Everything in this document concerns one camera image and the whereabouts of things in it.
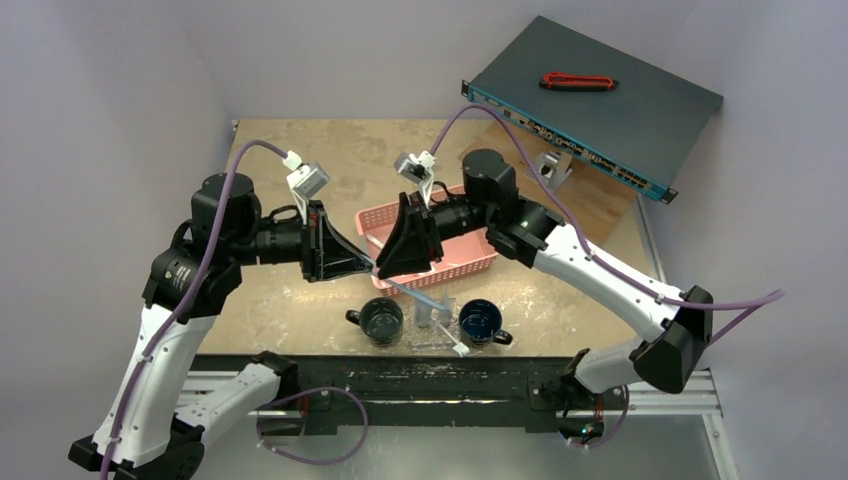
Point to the dark blue mug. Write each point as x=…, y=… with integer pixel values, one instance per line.
x=481, y=323

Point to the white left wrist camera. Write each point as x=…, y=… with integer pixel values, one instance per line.
x=305, y=180

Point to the red black utility knife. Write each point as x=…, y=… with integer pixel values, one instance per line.
x=566, y=82

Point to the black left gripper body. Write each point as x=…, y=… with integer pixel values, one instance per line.
x=282, y=241

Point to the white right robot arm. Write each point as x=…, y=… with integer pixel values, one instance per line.
x=670, y=339

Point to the wooden board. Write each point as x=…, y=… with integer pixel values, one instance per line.
x=603, y=207

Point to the grey metal bracket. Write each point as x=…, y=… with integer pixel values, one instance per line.
x=554, y=167

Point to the dark green mug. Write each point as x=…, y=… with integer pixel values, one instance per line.
x=380, y=319

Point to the teal network switch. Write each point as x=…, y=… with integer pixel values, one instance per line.
x=640, y=133

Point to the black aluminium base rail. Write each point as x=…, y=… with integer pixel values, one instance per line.
x=515, y=392

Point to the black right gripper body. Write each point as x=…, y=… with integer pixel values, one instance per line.
x=431, y=230

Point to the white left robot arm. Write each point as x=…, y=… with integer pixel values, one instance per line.
x=145, y=434

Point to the pink perforated plastic basket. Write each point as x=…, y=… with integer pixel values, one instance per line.
x=463, y=256

